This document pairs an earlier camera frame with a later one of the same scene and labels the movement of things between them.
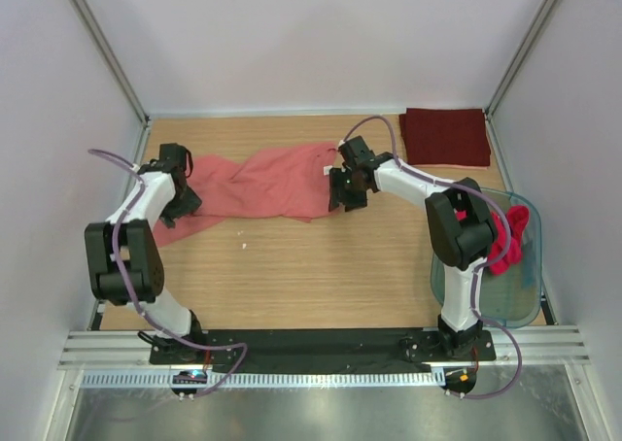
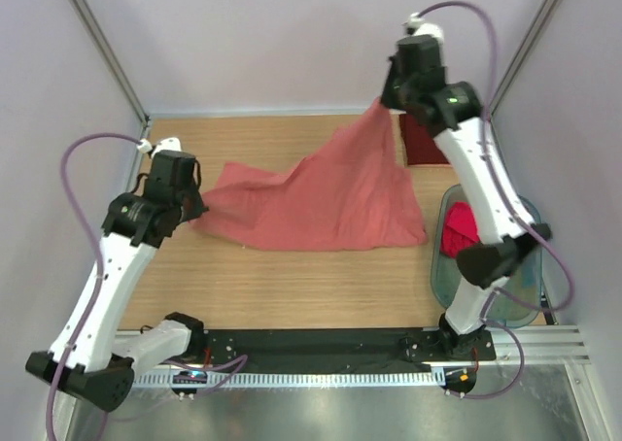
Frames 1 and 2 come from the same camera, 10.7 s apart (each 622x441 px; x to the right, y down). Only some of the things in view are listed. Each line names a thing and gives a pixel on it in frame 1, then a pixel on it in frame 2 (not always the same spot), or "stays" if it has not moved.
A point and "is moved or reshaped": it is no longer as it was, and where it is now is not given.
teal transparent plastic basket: x=509 y=298 stays
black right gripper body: x=346 y=189 to x=395 y=91
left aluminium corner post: x=95 y=31 stays
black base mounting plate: x=255 y=351 stays
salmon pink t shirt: x=290 y=183 is moved or reshaped
